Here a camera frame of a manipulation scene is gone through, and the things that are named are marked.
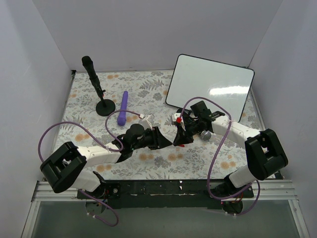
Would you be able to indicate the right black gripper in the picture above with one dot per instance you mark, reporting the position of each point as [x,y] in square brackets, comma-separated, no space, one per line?
[184,130]

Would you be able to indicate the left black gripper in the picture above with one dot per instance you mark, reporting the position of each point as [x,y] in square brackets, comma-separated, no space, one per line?
[155,138]

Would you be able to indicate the white whiteboard black frame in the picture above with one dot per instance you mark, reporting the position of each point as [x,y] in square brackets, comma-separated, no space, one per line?
[225,84]

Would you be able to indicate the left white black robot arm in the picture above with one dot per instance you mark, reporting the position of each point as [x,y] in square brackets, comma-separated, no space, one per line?
[67,167]

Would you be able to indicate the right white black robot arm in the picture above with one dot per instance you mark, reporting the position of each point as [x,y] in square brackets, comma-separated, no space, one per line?
[264,152]

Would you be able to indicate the black microphone silver head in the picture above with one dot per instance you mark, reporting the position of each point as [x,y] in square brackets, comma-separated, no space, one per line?
[205,135]

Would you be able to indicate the purple microphone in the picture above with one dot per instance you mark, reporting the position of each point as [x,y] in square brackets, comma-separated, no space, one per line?
[121,119]

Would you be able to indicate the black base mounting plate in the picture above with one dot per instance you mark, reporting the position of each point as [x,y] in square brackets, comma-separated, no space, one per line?
[158,193]

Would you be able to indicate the black round microphone stand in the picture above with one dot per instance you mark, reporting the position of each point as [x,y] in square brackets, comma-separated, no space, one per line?
[105,106]

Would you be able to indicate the floral patterned table mat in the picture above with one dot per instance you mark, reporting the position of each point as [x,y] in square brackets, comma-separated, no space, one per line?
[147,91]

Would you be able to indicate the black microphone on stand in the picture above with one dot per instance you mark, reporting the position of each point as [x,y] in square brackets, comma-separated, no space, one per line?
[89,67]

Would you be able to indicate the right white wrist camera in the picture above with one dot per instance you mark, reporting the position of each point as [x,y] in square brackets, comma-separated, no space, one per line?
[176,119]

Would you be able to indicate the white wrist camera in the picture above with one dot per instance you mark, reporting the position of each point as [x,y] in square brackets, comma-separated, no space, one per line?
[145,122]
[176,119]

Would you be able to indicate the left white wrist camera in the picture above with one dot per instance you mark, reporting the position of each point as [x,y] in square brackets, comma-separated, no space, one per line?
[145,122]

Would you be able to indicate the aluminium frame rail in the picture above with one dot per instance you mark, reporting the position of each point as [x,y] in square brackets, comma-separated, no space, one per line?
[269,190]

